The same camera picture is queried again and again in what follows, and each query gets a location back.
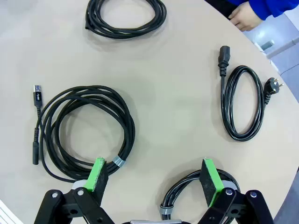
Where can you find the person left forearm blue sleeve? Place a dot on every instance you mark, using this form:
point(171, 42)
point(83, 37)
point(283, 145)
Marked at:
point(273, 8)

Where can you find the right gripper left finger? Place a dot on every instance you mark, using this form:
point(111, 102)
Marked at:
point(95, 177)

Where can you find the small gray cylinder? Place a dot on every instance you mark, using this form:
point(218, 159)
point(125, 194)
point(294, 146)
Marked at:
point(267, 44)

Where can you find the person left hand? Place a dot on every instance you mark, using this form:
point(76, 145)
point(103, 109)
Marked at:
point(245, 17)

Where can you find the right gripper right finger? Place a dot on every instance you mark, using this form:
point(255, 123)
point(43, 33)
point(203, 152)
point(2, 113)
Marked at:
point(210, 179)

